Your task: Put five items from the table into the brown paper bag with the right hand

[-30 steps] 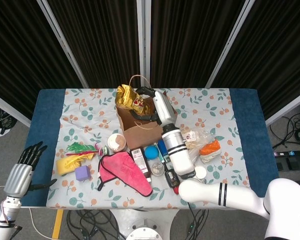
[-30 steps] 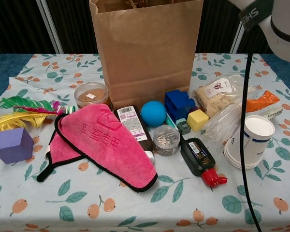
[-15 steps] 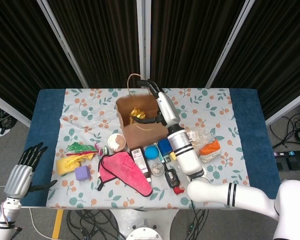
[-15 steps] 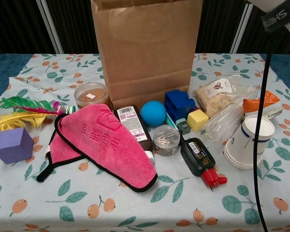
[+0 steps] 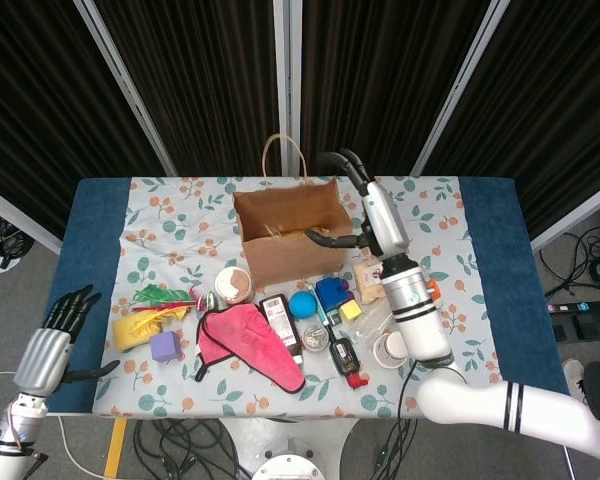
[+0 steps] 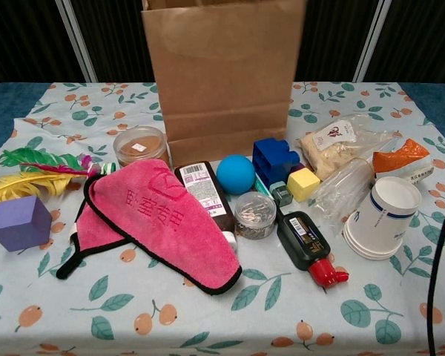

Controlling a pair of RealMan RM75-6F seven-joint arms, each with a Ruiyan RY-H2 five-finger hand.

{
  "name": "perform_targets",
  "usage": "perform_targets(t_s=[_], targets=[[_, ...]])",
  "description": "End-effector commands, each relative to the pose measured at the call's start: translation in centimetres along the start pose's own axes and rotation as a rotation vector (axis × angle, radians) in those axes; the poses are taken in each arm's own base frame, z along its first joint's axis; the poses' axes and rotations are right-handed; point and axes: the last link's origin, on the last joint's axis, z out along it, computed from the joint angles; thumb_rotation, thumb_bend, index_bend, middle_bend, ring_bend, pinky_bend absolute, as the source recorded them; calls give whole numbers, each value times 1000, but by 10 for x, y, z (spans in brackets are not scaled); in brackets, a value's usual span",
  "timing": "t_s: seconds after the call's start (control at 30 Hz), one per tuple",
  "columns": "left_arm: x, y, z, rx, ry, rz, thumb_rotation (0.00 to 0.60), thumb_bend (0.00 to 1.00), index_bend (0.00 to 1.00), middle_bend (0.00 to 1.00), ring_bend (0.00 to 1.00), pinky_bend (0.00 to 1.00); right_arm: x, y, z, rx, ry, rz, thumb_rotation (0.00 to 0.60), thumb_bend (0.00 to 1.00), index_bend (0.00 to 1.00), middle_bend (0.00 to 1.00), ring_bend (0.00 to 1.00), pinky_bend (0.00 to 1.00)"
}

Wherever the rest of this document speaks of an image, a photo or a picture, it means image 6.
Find small dark green box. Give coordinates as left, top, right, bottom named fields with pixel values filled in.
left=270, top=180, right=294, bottom=208

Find round jar of brown powder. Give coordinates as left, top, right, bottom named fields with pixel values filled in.
left=113, top=125, right=171, bottom=168

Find black cable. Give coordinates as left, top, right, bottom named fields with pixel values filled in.
left=426, top=181, right=445, bottom=356

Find floral print tablecloth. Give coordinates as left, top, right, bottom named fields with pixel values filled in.
left=0, top=82, right=445, bottom=356

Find blue rubber ball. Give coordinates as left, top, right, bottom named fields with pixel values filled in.
left=216, top=154, right=256, bottom=196

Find silver metal pole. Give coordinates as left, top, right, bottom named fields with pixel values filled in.
left=55, top=0, right=99, bottom=83
left=354, top=0, right=392, bottom=83

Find purple foam cube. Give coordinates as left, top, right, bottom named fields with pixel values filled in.
left=0, top=195, right=53, bottom=253

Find clear bag of beige grains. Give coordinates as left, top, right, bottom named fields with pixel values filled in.
left=298, top=113, right=403, bottom=182

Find clear plastic bags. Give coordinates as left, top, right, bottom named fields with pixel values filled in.
left=311, top=155, right=378, bottom=229

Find dark green bottle red cap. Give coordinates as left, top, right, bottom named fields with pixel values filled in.
left=276, top=210, right=350, bottom=290

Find brown paper bag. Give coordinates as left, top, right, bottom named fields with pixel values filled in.
left=140, top=0, right=308, bottom=170

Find teal and white flat box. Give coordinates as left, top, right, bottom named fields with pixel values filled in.
left=252, top=173, right=279, bottom=200

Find blue plastic building block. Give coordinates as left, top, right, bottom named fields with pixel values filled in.
left=251, top=137, right=300, bottom=188

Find white paper cup stack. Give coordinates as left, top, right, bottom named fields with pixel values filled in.
left=342, top=176, right=423, bottom=260

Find clear jar of paper clips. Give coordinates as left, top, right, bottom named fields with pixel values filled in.
left=232, top=191, right=277, bottom=241

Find yellow foam cube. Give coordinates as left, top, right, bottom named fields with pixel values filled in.
left=286, top=165, right=321, bottom=203

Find orange and white snack packet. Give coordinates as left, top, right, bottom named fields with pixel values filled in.
left=372, top=139, right=431, bottom=183

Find pink towel with black trim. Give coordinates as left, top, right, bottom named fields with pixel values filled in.
left=56, top=158, right=243, bottom=297

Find brown bottle with barcode label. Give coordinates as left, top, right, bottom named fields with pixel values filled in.
left=174, top=159, right=240, bottom=251

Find colourful feather shuttlecock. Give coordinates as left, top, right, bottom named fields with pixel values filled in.
left=0, top=146, right=118, bottom=227

